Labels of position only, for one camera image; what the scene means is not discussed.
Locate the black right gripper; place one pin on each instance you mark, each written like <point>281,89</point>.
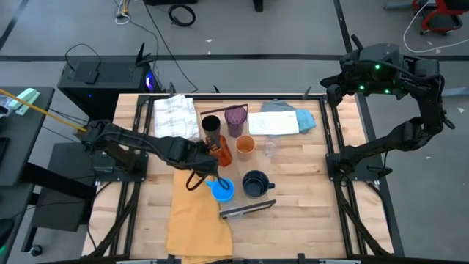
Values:
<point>353,71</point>

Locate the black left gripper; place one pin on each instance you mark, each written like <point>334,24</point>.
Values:
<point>194,155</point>

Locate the light blue plastic mug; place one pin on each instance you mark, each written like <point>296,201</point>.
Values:
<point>223,195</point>

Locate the orange faceted plastic tumbler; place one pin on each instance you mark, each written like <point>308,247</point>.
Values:
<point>225,155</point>

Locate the large clear glass mug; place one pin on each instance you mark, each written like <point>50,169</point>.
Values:
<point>232,204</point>

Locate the dark blue enamel mug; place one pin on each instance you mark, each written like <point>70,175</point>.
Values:
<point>256,185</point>

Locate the peach plastic cup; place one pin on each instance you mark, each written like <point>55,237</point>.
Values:
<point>245,146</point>

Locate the black plastic tumbler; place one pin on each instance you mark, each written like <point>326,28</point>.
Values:
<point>211,126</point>

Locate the small clear glass cup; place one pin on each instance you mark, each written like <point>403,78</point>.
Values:
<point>272,148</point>

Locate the purple faceted plastic tumbler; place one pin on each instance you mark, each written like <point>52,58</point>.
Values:
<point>235,121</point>

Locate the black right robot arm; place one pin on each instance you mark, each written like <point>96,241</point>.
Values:
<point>403,135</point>

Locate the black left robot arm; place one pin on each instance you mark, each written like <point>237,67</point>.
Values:
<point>128,137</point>

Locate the light blue cloth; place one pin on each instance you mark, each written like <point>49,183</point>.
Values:
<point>307,121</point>

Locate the yellow waffle cloth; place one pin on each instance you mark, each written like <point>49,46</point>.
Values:
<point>198,227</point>

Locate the grey cloth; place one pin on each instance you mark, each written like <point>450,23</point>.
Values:
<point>276,105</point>

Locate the white cloth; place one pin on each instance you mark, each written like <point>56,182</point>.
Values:
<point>273,122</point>

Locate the white checked towel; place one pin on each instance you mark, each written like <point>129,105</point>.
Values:
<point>176,117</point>

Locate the grey metal bar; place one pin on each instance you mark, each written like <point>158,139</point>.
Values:
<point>397,4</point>
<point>454,91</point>

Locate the red rolling stool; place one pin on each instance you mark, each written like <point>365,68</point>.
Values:
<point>454,4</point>

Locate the black computer tower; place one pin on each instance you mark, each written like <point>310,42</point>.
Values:
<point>102,91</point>

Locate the black floor platform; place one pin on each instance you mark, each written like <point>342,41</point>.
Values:
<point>62,205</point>

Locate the black caster wheel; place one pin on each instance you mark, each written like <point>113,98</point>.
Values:
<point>35,250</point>

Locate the black desk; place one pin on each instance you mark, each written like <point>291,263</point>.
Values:
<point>22,146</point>

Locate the mint green stapler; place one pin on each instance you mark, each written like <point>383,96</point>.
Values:
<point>25,99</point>

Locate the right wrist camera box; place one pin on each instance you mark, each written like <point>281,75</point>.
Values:
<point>334,97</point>

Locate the wooden shelf with black frame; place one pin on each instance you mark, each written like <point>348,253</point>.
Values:
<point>234,168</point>

